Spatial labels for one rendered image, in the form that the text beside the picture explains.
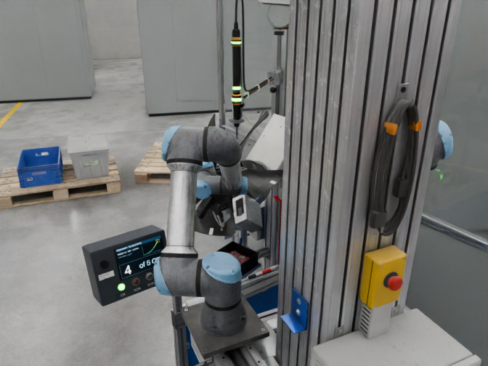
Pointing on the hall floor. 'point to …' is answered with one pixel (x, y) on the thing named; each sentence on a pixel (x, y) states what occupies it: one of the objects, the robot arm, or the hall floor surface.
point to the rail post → (180, 346)
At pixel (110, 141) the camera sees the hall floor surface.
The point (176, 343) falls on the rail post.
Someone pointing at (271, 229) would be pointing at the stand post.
